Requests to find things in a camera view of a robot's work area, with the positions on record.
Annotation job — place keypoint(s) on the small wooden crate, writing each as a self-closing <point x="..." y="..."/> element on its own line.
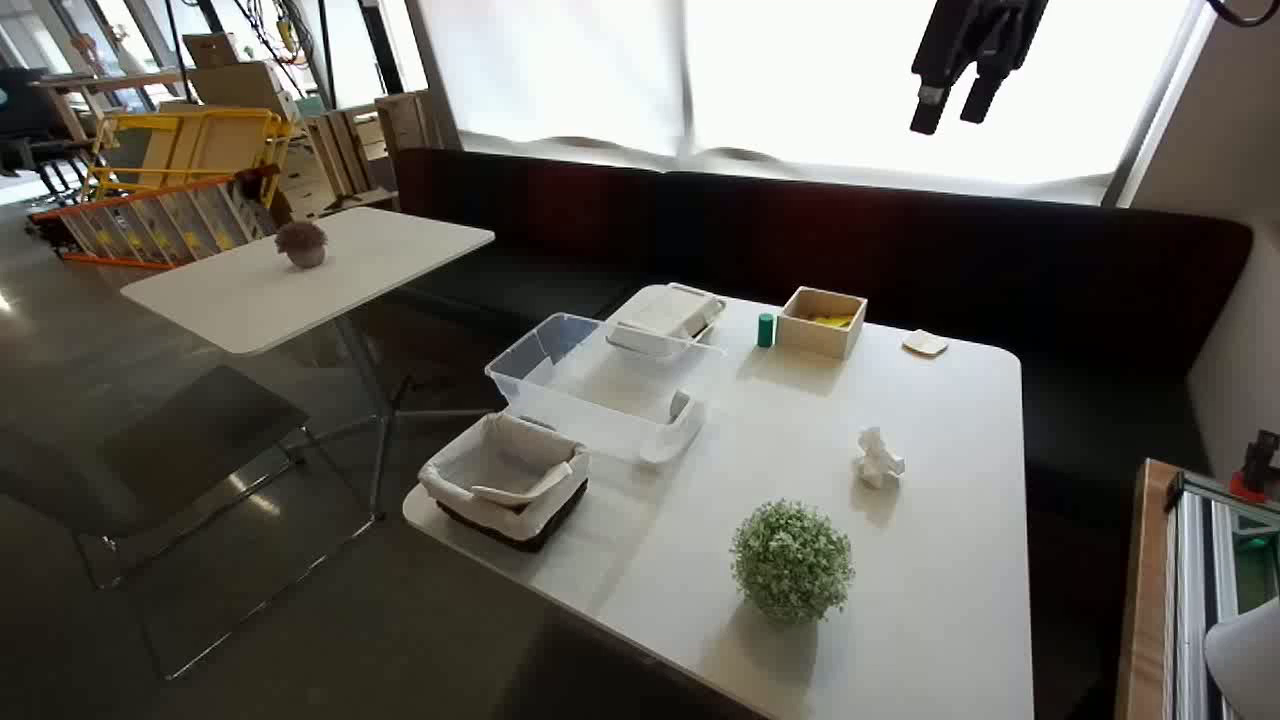
<point x="823" y="321"/>

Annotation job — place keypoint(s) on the clear plastic storage tub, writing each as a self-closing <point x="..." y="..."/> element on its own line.
<point x="602" y="383"/>

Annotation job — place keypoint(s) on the brown round object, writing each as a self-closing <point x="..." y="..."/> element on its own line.
<point x="303" y="241"/>

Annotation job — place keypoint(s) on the small white figurine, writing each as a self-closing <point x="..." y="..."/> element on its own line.
<point x="876" y="465"/>

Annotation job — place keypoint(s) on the small beige square pad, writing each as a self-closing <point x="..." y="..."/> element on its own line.
<point x="926" y="346"/>

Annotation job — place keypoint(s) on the yellow step ladder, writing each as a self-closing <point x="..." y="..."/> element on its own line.
<point x="175" y="185"/>

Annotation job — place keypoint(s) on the round green artificial plant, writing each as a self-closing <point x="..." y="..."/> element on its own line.
<point x="791" y="561"/>

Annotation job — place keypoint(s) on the dark bench sofa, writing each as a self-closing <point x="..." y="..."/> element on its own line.
<point x="1100" y="305"/>

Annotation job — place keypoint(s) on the wooden side cabinet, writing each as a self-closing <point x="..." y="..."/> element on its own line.
<point x="1203" y="610"/>

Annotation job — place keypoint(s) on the white main table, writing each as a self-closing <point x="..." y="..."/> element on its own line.
<point x="939" y="610"/>

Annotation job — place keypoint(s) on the small green block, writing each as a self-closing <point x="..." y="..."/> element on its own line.
<point x="764" y="330"/>

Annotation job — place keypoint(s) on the grey fabric storage bin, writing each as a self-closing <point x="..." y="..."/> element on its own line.
<point x="509" y="479"/>

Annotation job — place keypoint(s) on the white side table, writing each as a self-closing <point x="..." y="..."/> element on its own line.
<point x="249" y="297"/>

